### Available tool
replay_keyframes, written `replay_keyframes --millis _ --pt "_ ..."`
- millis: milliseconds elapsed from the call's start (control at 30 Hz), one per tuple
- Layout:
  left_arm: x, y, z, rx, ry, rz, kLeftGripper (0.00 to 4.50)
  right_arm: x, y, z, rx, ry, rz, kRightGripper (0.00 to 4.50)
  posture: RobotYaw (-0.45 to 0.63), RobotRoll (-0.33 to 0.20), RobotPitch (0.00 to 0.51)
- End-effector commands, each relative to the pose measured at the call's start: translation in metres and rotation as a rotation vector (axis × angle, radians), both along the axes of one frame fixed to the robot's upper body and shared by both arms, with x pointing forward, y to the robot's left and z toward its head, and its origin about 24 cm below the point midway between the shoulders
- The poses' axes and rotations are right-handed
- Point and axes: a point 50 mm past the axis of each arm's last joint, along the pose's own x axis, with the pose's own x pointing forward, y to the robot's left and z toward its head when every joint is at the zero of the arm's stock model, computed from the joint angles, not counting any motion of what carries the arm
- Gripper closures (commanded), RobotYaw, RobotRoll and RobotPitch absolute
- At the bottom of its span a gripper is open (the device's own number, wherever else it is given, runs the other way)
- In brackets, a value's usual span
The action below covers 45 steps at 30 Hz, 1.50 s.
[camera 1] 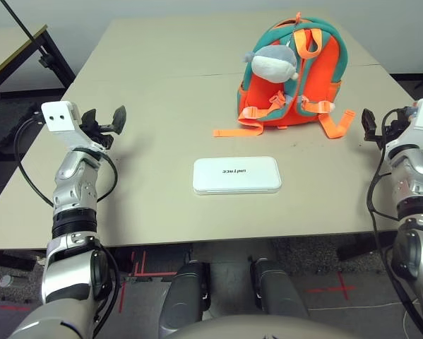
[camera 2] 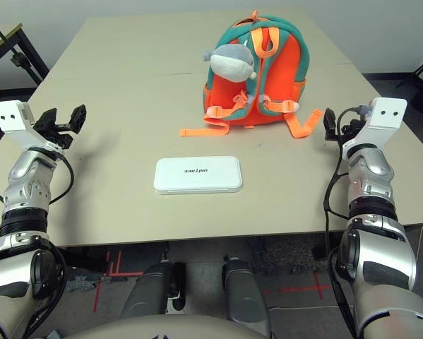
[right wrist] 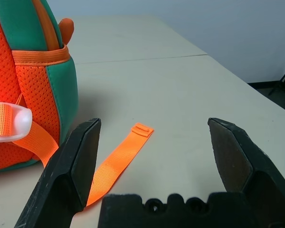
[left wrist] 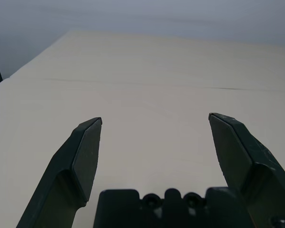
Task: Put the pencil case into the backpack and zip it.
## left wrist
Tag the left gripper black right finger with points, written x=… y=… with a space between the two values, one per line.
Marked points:
x=247 y=154

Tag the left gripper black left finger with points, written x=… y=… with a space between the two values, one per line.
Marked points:
x=80 y=161

